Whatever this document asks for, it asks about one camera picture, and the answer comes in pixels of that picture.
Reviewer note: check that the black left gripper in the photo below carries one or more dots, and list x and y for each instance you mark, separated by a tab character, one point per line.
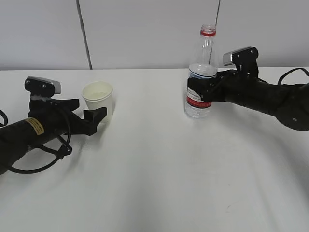
58	116

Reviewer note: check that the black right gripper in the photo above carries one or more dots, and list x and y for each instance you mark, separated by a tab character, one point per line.
232	82

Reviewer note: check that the white paper cup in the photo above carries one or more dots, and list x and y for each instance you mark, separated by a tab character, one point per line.
99	94

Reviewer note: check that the clear plastic water bottle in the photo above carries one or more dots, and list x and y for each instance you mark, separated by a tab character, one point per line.
203	64

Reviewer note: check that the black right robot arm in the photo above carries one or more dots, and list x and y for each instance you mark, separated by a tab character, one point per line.
289	104

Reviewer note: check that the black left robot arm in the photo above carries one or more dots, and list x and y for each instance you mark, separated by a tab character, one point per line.
28	134

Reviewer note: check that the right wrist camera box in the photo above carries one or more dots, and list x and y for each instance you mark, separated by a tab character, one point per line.
244	59

